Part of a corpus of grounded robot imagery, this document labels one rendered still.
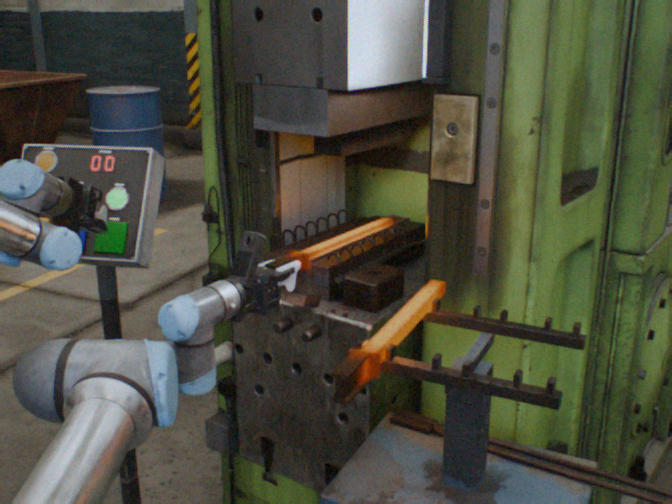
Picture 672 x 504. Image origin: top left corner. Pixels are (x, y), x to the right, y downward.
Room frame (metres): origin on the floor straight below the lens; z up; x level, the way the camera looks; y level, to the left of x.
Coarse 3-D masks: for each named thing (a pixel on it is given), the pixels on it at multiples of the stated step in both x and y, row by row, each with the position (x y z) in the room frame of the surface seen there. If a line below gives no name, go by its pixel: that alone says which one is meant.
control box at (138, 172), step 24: (24, 144) 1.84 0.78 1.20; (72, 168) 1.78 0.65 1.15; (96, 168) 1.77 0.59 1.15; (120, 168) 1.76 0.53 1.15; (144, 168) 1.75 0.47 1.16; (96, 192) 1.74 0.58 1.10; (144, 192) 1.72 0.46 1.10; (48, 216) 1.73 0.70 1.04; (120, 216) 1.70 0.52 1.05; (144, 216) 1.70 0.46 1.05; (144, 240) 1.69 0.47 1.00; (96, 264) 1.71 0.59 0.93; (120, 264) 1.68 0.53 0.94; (144, 264) 1.68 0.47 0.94
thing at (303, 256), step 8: (368, 224) 1.78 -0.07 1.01; (376, 224) 1.78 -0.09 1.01; (384, 224) 1.80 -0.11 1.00; (352, 232) 1.71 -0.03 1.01; (360, 232) 1.72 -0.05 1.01; (368, 232) 1.74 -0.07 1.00; (328, 240) 1.65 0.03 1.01; (336, 240) 1.65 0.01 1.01; (344, 240) 1.66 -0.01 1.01; (312, 248) 1.59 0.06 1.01; (320, 248) 1.59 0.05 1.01; (328, 248) 1.61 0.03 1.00; (288, 256) 1.52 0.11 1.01; (296, 256) 1.52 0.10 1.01; (304, 256) 1.53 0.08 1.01; (312, 256) 1.56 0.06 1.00; (264, 264) 1.47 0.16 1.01; (272, 264) 1.47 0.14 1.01; (280, 264) 1.47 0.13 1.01; (304, 264) 1.53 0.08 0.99
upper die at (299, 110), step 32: (256, 96) 1.61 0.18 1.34; (288, 96) 1.56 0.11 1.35; (320, 96) 1.51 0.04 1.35; (352, 96) 1.57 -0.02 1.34; (384, 96) 1.68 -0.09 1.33; (416, 96) 1.79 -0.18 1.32; (256, 128) 1.62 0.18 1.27; (288, 128) 1.56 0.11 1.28; (320, 128) 1.52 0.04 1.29; (352, 128) 1.58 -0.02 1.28
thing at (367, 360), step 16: (432, 288) 1.27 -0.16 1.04; (416, 304) 1.19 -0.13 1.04; (400, 320) 1.12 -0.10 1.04; (416, 320) 1.16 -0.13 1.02; (384, 336) 1.06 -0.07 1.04; (400, 336) 1.09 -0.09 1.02; (352, 352) 0.98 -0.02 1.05; (368, 352) 0.98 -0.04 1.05; (384, 352) 1.02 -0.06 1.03; (336, 368) 0.93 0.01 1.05; (352, 368) 0.93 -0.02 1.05; (368, 368) 0.98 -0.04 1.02; (336, 384) 0.91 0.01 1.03; (352, 384) 0.94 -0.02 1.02; (336, 400) 0.91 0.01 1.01
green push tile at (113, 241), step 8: (112, 224) 1.68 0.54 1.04; (120, 224) 1.68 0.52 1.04; (128, 224) 1.68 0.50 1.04; (112, 232) 1.67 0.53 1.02; (120, 232) 1.67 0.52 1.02; (96, 240) 1.67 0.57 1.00; (104, 240) 1.67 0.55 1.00; (112, 240) 1.66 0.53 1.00; (120, 240) 1.66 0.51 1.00; (96, 248) 1.66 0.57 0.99; (104, 248) 1.66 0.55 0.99; (112, 248) 1.65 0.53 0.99; (120, 248) 1.65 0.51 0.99
